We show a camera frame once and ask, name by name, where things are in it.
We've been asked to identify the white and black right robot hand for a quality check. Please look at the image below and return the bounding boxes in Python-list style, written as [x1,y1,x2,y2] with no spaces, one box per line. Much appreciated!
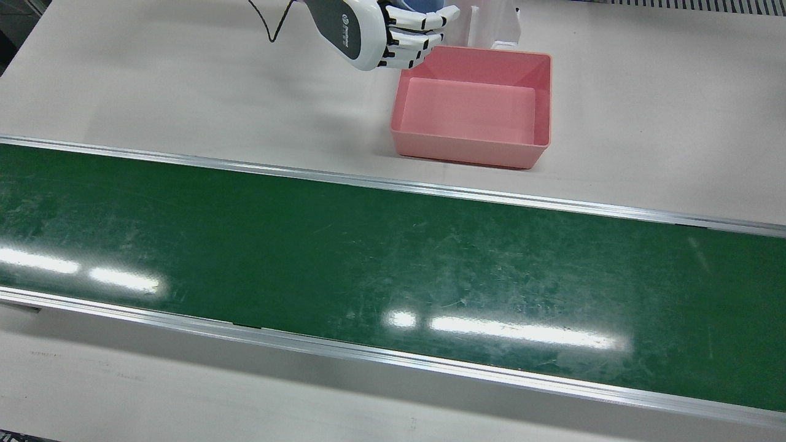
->
[305,0,461,71]

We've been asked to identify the blue cup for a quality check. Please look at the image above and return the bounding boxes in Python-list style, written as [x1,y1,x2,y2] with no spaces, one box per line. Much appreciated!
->
[388,0,453,14]

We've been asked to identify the pink plastic box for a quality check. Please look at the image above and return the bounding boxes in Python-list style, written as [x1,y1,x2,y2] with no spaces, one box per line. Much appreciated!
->
[391,45,553,170]

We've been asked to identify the white plastic stand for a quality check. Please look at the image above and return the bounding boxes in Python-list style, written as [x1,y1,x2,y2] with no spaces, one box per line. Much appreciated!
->
[467,0,523,50]

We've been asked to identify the green conveyor belt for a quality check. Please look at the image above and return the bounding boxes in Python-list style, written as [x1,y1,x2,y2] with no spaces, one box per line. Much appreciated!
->
[0,143,786,413]

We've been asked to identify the metal vent grille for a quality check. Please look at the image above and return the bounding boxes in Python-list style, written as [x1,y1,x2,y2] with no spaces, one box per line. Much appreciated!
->
[571,0,786,17]

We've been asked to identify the thin black cable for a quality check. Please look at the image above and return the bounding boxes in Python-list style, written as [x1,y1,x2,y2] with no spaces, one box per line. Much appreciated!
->
[249,0,295,44]

